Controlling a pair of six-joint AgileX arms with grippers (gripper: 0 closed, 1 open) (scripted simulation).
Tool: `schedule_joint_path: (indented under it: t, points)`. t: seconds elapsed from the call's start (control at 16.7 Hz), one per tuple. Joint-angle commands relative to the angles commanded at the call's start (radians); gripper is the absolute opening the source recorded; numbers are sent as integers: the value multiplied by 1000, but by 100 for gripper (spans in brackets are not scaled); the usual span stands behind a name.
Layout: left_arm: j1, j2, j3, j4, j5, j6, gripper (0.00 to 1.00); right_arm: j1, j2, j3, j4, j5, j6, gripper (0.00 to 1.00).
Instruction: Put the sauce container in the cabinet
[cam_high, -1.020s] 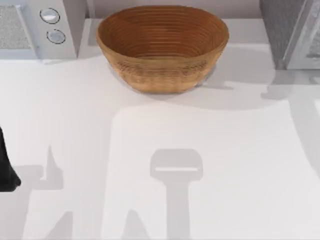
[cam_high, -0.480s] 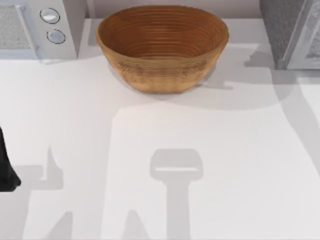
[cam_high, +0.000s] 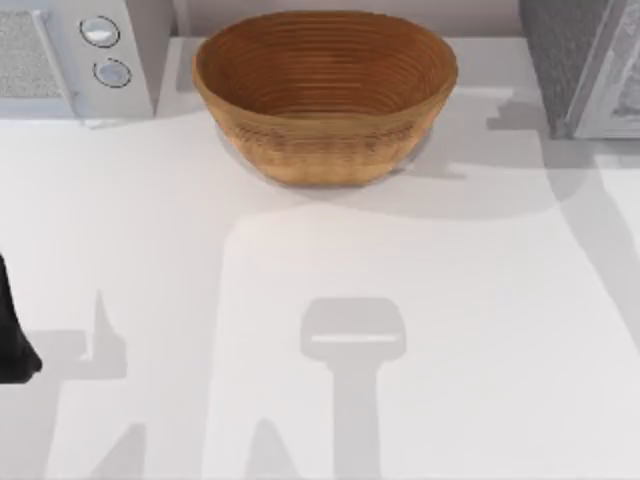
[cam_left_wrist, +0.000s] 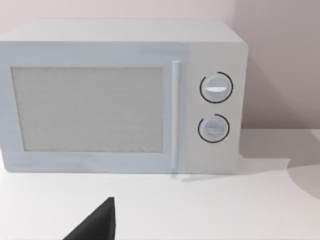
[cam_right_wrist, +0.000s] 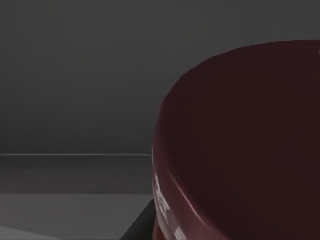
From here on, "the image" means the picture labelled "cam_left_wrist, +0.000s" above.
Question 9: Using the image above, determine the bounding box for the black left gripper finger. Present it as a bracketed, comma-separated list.
[62, 196, 116, 240]

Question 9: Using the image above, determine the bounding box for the pale microwave oven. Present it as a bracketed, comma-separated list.
[0, 19, 249, 176]

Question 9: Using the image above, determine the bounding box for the small pale microwave knob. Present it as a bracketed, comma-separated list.
[197, 113, 231, 144]

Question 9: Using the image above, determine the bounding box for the pale microwave door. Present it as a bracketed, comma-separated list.
[0, 41, 189, 175]

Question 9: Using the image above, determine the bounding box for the large pale microwave knob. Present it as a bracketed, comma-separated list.
[199, 71, 234, 104]

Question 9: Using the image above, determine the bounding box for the pale microwave door handle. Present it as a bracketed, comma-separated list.
[171, 60, 182, 174]

